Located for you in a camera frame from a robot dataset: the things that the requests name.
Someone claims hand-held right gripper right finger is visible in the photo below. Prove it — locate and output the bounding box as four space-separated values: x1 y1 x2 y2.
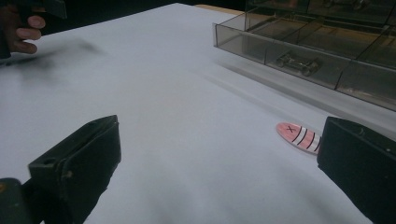
317 116 396 224

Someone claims clear compartment organizer box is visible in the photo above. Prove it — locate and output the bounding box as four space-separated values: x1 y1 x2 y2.
212 0 396 112

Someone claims pink striped fish-shaped piece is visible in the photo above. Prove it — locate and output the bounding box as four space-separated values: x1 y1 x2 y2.
276 121 322 156

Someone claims small metal toy car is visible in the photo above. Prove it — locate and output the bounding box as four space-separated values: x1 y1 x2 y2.
275 53 322 77

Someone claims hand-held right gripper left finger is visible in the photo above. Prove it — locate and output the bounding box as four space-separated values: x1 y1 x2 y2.
28 114 122 224

